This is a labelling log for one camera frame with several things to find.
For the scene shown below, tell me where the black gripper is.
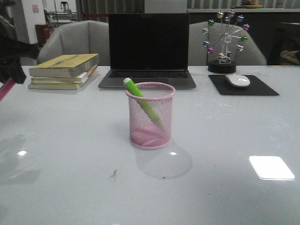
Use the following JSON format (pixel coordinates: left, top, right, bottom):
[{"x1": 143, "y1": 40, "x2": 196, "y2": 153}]
[{"x1": 0, "y1": 0, "x2": 39, "y2": 84}]

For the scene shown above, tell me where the pink marker pen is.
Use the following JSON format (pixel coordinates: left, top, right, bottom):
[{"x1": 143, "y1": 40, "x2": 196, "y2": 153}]
[{"x1": 0, "y1": 77, "x2": 15, "y2": 101}]

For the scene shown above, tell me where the green marker pen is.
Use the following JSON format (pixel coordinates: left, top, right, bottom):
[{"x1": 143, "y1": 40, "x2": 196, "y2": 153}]
[{"x1": 123, "y1": 78, "x2": 164, "y2": 128}]

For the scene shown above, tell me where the pink mesh pen holder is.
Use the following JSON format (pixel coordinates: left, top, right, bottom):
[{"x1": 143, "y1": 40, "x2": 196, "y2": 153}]
[{"x1": 126, "y1": 82, "x2": 176, "y2": 149}]

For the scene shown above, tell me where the red trash bin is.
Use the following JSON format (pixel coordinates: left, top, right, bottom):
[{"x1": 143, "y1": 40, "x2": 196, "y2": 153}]
[{"x1": 35, "y1": 24, "x2": 50, "y2": 46}]

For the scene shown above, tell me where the bottom yellow book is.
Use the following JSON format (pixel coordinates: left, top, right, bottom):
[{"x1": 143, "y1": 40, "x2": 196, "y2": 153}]
[{"x1": 27, "y1": 82, "x2": 85, "y2": 90}]

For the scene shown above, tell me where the yellow book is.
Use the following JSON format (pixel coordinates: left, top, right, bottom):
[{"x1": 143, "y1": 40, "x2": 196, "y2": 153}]
[
  {"x1": 27, "y1": 82, "x2": 85, "y2": 90},
  {"x1": 29, "y1": 53, "x2": 99, "y2": 78}
]

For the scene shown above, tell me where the yellow top book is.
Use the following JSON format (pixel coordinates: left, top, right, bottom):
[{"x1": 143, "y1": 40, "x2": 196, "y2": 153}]
[{"x1": 29, "y1": 53, "x2": 99, "y2": 78}]

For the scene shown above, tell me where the middle white book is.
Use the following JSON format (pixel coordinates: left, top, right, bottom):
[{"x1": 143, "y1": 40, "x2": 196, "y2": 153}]
[{"x1": 31, "y1": 65, "x2": 98, "y2": 84}]

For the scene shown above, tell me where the grey left armchair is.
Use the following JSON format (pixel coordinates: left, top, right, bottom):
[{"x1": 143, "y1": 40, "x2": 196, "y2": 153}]
[{"x1": 37, "y1": 20, "x2": 110, "y2": 66}]

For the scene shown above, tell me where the grey armchair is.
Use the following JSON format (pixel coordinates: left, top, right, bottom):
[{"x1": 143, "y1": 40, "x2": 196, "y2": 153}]
[
  {"x1": 37, "y1": 20, "x2": 110, "y2": 66},
  {"x1": 188, "y1": 21, "x2": 267, "y2": 66}
]

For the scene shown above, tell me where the red barrier belt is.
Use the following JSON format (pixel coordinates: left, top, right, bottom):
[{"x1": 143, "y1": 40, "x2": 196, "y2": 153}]
[{"x1": 84, "y1": 14, "x2": 109, "y2": 18}]

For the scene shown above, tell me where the grey open laptop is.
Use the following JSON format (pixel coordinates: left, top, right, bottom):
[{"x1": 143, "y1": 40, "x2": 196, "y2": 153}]
[{"x1": 98, "y1": 13, "x2": 196, "y2": 89}]

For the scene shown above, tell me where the grey right armchair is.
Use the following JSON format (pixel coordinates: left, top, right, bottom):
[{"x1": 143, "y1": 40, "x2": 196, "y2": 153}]
[{"x1": 188, "y1": 21, "x2": 267, "y2": 66}]

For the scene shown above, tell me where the ferris wheel desk ornament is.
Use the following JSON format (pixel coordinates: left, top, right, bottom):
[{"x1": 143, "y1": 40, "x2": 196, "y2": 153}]
[{"x1": 202, "y1": 10, "x2": 250, "y2": 74}]

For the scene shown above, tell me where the white computer mouse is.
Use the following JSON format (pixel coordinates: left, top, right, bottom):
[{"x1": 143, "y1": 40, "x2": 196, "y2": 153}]
[{"x1": 225, "y1": 74, "x2": 250, "y2": 88}]

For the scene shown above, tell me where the fruit plate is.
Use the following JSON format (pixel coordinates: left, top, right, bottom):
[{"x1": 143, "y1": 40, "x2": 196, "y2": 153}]
[{"x1": 241, "y1": 0, "x2": 263, "y2": 9}]

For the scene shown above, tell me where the black mouse pad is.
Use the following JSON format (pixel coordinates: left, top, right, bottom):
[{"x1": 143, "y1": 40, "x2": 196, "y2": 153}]
[{"x1": 208, "y1": 74, "x2": 280, "y2": 96}]

